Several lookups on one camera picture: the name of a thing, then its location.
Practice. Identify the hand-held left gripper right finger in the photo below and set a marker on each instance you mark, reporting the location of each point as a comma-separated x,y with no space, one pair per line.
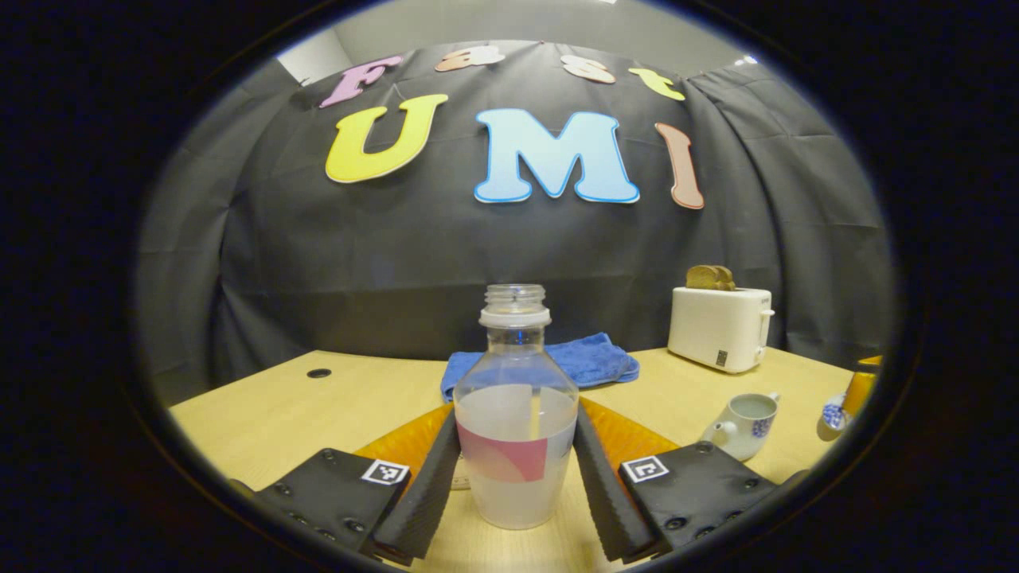
609,493

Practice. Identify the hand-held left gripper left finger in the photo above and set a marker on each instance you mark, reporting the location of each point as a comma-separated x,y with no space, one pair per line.
426,501

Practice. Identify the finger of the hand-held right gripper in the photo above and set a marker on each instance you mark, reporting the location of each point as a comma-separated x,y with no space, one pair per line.
860,391

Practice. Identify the round cork coaster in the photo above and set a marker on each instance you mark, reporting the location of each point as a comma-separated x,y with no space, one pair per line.
459,482

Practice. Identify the clear plastic water bottle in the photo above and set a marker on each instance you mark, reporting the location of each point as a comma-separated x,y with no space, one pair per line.
513,493

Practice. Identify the white blue teacup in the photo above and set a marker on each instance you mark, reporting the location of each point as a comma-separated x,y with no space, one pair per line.
744,434

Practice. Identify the blue folded towel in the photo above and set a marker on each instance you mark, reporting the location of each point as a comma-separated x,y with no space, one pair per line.
597,362

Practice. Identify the white toaster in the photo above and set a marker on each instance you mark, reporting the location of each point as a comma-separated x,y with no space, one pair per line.
716,330

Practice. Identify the brown bread slice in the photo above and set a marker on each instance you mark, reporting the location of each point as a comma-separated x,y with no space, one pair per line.
700,278
726,279

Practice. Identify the black backdrop cloth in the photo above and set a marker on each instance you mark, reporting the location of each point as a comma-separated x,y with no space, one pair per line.
358,263

